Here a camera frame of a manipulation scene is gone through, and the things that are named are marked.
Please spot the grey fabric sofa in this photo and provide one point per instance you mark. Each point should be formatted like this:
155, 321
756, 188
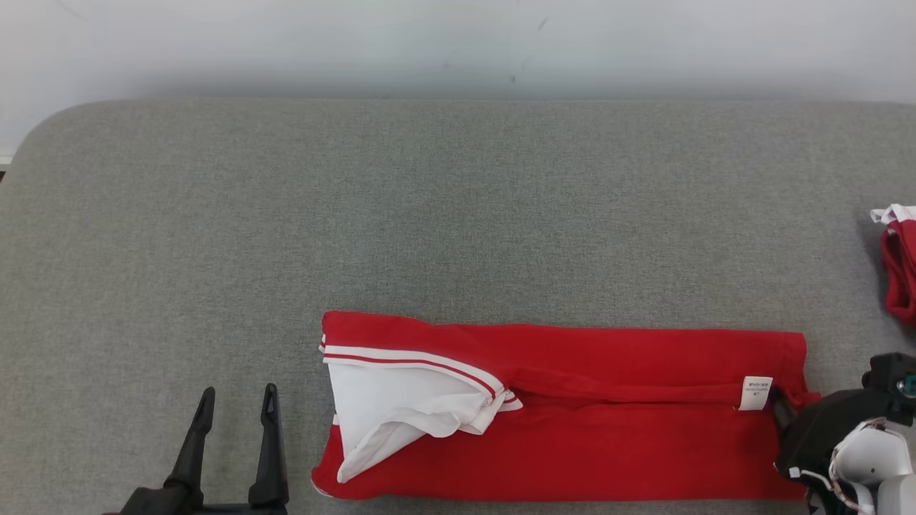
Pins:
358, 214

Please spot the red shorts with white trim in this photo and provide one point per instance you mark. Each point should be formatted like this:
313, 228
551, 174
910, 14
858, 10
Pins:
902, 265

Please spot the red and white striped shirt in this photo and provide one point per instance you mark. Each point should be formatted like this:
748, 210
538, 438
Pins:
608, 400

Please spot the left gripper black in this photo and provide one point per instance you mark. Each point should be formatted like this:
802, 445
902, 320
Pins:
157, 503

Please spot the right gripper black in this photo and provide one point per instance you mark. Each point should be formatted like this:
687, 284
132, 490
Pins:
823, 433

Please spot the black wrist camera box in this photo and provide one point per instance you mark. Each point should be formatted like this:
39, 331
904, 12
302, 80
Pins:
891, 383

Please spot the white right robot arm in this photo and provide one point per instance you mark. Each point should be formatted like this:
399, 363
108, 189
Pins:
876, 465

